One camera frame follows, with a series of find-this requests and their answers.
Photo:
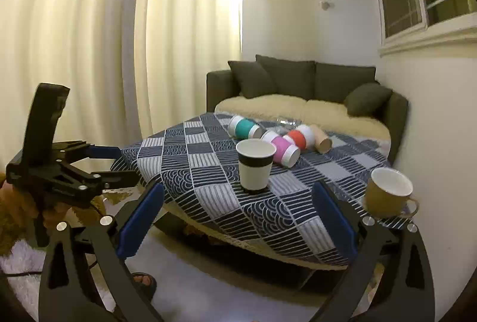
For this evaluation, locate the dark olive sofa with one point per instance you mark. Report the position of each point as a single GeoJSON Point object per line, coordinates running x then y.
{"type": "Point", "coordinates": [218, 87]}

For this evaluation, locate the clear glass saucer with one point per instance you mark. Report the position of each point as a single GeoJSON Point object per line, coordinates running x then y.
{"type": "Point", "coordinates": [393, 222]}

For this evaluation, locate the person's foot in sandal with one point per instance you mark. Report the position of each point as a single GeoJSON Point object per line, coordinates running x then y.
{"type": "Point", "coordinates": [144, 283]}

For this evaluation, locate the dark olive cushion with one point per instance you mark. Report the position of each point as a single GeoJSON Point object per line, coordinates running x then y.
{"type": "Point", "coordinates": [343, 78]}
{"type": "Point", "coordinates": [367, 98]}
{"type": "Point", "coordinates": [251, 79]}
{"type": "Point", "coordinates": [290, 78]}

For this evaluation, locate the white cup with teal sleeve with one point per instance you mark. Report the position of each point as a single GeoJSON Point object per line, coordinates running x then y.
{"type": "Point", "coordinates": [246, 128]}

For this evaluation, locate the white wall hook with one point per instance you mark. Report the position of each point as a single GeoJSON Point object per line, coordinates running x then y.
{"type": "Point", "coordinates": [326, 3]}

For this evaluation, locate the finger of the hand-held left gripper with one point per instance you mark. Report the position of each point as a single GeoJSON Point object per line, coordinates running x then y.
{"type": "Point", "coordinates": [106, 152]}
{"type": "Point", "coordinates": [121, 178]}

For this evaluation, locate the navy patterned tablecloth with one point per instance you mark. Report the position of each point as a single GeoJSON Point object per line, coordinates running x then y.
{"type": "Point", "coordinates": [208, 165]}

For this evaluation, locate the white cup with black band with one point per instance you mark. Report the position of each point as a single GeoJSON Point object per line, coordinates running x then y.
{"type": "Point", "coordinates": [255, 176]}

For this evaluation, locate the mustard yellow mug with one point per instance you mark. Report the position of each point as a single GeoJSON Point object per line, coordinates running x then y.
{"type": "Point", "coordinates": [380, 202]}

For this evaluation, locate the cream curtain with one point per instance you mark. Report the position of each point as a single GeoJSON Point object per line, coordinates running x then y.
{"type": "Point", "coordinates": [74, 27]}
{"type": "Point", "coordinates": [186, 27]}

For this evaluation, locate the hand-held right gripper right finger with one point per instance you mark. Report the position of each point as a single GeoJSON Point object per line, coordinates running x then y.
{"type": "Point", "coordinates": [333, 223]}

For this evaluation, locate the person's left hand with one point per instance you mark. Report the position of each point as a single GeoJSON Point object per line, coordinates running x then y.
{"type": "Point", "coordinates": [56, 212]}

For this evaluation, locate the white fluffy rug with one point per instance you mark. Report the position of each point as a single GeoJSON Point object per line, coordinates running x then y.
{"type": "Point", "coordinates": [22, 262]}

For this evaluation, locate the cream fleece blanket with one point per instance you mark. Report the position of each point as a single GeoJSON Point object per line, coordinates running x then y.
{"type": "Point", "coordinates": [261, 106]}

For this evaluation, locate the white cup with pink sleeve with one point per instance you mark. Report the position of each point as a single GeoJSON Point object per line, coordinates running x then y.
{"type": "Point", "coordinates": [281, 148]}

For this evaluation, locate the white cup with red sleeve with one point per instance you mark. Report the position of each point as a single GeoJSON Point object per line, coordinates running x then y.
{"type": "Point", "coordinates": [300, 138]}

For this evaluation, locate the brown paper cup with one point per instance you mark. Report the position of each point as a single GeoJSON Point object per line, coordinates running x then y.
{"type": "Point", "coordinates": [320, 139]}

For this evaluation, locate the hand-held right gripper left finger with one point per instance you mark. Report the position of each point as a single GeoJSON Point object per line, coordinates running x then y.
{"type": "Point", "coordinates": [139, 223]}

